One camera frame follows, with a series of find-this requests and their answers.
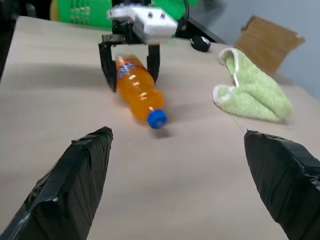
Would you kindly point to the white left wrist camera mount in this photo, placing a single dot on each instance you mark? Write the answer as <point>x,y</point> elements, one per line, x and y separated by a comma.
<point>152,25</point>

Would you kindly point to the black table edge bar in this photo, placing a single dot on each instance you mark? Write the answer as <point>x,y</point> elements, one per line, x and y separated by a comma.
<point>207,31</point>

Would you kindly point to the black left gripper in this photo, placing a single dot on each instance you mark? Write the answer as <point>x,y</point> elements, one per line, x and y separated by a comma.
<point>121,38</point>

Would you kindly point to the small black pouch white marks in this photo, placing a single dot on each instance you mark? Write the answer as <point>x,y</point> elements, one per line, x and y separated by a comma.
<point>200,43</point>

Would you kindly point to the orange soda bottle blue cap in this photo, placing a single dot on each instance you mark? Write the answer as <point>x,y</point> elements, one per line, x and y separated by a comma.
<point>136,87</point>

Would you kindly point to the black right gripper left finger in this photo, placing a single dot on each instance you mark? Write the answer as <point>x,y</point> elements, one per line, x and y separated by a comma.
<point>62,190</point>

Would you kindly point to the light green towel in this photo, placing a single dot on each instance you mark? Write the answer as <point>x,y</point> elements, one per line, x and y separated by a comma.
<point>257,92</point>

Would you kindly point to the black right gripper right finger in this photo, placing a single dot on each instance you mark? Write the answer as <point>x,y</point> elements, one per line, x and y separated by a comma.
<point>285,180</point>

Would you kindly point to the yellow object behind basket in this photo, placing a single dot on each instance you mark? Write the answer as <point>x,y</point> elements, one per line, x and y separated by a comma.
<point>53,11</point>

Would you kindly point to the brown cardboard box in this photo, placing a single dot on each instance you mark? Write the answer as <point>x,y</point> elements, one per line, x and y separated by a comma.
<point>268,42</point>

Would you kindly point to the green plastic basket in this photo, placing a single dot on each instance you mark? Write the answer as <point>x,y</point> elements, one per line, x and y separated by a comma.
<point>77,12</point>

